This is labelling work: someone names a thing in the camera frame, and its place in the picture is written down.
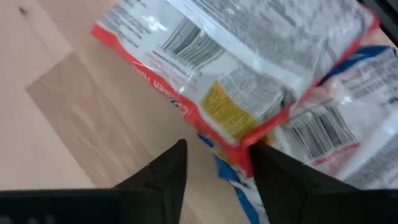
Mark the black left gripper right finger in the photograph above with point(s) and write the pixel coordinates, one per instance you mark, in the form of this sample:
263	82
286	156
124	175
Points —
295	199

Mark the black aluminium table frame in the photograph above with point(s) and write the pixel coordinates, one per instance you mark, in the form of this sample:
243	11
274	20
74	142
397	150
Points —
385	15

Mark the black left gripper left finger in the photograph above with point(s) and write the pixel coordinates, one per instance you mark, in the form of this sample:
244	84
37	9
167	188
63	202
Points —
155	199

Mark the blue Maruchan ramen pack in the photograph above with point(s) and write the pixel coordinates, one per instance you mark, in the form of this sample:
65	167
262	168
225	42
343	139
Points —
342	124

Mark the orange Maruchan ramen pack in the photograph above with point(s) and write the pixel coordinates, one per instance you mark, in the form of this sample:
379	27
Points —
248	62

